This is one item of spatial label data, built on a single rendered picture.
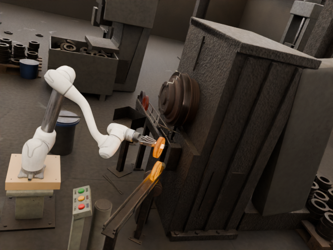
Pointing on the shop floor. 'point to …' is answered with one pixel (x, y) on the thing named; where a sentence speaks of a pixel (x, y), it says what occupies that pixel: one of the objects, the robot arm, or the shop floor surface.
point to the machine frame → (226, 128)
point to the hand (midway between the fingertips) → (159, 145)
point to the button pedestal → (79, 217)
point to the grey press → (124, 36)
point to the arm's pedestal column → (28, 213)
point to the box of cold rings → (83, 65)
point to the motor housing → (151, 199)
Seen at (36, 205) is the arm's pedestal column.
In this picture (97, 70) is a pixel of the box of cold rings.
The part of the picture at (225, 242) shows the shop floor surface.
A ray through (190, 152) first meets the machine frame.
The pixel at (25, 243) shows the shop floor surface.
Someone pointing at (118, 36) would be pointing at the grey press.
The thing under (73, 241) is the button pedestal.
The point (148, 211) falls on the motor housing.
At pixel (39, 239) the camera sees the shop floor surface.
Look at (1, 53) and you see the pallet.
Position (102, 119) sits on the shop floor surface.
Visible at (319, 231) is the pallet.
